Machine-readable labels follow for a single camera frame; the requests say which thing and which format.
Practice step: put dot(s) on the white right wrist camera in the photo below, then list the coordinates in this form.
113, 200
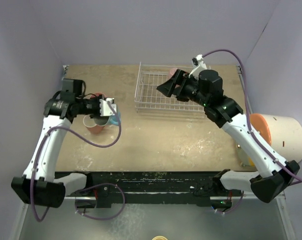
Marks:
198, 66

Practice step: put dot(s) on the light pink mug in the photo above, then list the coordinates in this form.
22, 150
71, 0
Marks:
171, 72

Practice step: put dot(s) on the yellow round object at bottom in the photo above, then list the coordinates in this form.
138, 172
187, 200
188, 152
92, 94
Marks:
159, 237

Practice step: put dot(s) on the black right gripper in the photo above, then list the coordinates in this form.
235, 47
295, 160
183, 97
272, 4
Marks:
168, 88

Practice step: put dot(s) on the salmon pink mug with handle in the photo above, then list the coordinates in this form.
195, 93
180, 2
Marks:
95, 125

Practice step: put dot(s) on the salmon pink cup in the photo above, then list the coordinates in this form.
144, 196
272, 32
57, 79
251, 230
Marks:
97, 96

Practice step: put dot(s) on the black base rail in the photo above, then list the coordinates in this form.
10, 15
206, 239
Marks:
103, 189

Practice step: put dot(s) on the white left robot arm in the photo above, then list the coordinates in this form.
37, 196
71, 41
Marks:
37, 185

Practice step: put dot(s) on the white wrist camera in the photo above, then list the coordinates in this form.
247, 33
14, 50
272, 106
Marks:
198, 66
108, 107

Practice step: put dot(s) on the white wire dish rack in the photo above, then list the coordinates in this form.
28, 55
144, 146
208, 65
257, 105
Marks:
146, 95

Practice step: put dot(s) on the cream cylinder with orange lid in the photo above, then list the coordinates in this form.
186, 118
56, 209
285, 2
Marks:
282, 133

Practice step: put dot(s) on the blue cup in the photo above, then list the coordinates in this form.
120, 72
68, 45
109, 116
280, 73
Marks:
108, 120

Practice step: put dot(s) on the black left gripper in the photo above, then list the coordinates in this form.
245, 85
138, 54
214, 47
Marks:
97, 100

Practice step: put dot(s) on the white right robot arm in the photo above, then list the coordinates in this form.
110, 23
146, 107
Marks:
229, 117

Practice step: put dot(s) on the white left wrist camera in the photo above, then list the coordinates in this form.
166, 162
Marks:
108, 107

